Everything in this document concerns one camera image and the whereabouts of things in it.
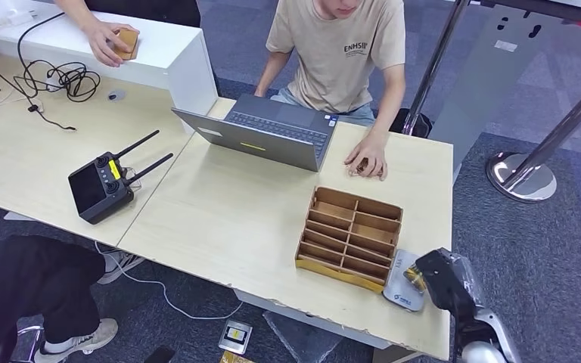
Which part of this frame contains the white card reader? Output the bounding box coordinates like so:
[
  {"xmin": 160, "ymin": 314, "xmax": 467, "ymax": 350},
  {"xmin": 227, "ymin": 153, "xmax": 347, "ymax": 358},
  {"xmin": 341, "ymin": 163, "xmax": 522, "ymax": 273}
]
[{"xmin": 382, "ymin": 249, "xmax": 427, "ymax": 312}]

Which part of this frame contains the black beam with red end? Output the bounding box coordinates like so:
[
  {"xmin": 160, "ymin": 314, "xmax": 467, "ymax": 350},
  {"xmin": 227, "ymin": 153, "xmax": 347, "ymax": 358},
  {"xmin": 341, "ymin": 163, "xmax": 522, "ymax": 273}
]
[{"xmin": 480, "ymin": 0, "xmax": 581, "ymax": 35}]

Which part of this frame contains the person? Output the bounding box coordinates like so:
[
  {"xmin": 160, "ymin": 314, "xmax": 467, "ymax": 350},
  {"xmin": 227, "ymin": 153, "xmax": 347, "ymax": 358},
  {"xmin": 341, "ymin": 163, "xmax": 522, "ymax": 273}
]
[
  {"xmin": 0, "ymin": 234, "xmax": 146, "ymax": 363},
  {"xmin": 253, "ymin": 0, "xmax": 408, "ymax": 182},
  {"xmin": 52, "ymin": 0, "xmax": 202, "ymax": 69}
]

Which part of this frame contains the person's left hand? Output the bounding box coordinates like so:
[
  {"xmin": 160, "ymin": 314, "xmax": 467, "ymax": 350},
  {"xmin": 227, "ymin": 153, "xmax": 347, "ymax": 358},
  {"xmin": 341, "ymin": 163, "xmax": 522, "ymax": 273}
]
[{"xmin": 343, "ymin": 131, "xmax": 389, "ymax": 182}]

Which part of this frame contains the black remote controller with antennas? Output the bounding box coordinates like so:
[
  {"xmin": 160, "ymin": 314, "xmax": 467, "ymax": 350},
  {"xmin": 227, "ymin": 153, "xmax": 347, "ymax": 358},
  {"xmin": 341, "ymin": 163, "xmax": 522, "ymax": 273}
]
[{"xmin": 67, "ymin": 130, "xmax": 175, "ymax": 225}]

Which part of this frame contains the white desk frame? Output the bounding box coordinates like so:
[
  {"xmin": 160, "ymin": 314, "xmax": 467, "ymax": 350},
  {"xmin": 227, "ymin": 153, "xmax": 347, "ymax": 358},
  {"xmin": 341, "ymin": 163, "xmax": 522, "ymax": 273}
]
[{"xmin": 231, "ymin": 290, "xmax": 422, "ymax": 363}]

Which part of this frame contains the white sneaker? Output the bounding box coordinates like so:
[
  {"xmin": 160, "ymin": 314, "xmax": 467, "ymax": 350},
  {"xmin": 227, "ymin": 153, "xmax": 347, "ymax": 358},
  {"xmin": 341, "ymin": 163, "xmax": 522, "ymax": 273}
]
[
  {"xmin": 97, "ymin": 250, "xmax": 146, "ymax": 286},
  {"xmin": 33, "ymin": 318, "xmax": 120, "ymax": 363}
]

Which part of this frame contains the white counter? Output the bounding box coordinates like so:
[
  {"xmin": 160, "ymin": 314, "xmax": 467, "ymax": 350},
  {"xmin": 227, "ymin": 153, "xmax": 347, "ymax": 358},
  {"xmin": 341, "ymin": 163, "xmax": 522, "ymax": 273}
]
[{"xmin": 0, "ymin": 0, "xmax": 220, "ymax": 134}]

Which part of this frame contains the grey laptop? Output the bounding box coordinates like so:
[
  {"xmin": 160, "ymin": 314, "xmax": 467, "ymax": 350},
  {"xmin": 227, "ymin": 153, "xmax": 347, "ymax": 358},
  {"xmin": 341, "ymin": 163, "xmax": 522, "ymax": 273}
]
[{"xmin": 171, "ymin": 93, "xmax": 340, "ymax": 174}]

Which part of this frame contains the person's right hand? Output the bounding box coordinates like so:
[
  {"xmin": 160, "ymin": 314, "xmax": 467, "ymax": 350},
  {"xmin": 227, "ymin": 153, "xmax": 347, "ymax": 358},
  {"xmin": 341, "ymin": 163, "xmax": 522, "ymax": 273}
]
[{"xmin": 85, "ymin": 20, "xmax": 141, "ymax": 69}]

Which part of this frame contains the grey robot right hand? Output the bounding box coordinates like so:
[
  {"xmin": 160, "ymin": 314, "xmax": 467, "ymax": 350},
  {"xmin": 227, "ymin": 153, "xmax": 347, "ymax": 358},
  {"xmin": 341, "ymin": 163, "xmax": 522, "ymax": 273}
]
[{"xmin": 402, "ymin": 247, "xmax": 487, "ymax": 314}]

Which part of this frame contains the silver device with yellow sticker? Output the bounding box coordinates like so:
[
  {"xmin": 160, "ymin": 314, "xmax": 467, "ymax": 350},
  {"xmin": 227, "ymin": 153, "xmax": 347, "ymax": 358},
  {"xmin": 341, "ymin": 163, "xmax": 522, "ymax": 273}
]
[{"xmin": 217, "ymin": 319, "xmax": 254, "ymax": 355}]

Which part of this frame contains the brown divided organizer box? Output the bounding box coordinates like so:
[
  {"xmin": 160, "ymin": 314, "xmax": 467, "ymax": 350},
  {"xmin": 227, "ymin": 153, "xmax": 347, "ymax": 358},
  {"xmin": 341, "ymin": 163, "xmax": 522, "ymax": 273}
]
[{"xmin": 294, "ymin": 186, "xmax": 404, "ymax": 295}]

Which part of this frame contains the grey panel with holes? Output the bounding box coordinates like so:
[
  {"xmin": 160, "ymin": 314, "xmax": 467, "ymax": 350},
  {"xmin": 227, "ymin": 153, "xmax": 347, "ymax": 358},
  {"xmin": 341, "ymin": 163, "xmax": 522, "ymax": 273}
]
[{"xmin": 428, "ymin": 2, "xmax": 570, "ymax": 169}]

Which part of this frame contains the chrome stanchion post black base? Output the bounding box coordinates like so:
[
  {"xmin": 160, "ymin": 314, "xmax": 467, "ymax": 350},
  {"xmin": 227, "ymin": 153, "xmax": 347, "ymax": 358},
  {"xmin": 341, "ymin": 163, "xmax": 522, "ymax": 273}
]
[{"xmin": 401, "ymin": 0, "xmax": 472, "ymax": 138}]

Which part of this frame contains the chrome chair leg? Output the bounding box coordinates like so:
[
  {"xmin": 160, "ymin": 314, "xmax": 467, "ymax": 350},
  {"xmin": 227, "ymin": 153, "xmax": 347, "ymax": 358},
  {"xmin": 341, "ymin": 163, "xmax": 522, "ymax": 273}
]
[{"xmin": 9, "ymin": 325, "xmax": 43, "ymax": 363}]

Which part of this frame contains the white cable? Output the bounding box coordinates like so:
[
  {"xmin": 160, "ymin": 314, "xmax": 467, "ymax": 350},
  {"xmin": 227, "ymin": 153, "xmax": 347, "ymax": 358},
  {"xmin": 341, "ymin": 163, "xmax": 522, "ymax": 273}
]
[{"xmin": 94, "ymin": 241, "xmax": 244, "ymax": 321}]

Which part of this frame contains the black cable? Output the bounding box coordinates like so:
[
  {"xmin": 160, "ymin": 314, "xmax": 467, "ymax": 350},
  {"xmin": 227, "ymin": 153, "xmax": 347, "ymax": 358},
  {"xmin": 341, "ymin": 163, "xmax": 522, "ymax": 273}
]
[{"xmin": 0, "ymin": 12, "xmax": 102, "ymax": 132}]

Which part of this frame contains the gold card pack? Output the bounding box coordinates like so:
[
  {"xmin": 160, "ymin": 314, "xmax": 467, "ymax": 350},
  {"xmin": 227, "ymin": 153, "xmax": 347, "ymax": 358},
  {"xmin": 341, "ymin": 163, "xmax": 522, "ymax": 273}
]
[{"xmin": 219, "ymin": 350, "xmax": 255, "ymax": 363}]

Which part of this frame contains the brown wooden block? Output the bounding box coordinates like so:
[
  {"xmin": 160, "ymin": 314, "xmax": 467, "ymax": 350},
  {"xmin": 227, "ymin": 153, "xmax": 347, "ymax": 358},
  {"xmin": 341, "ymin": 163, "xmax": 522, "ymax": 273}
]
[{"xmin": 115, "ymin": 28, "xmax": 140, "ymax": 61}]

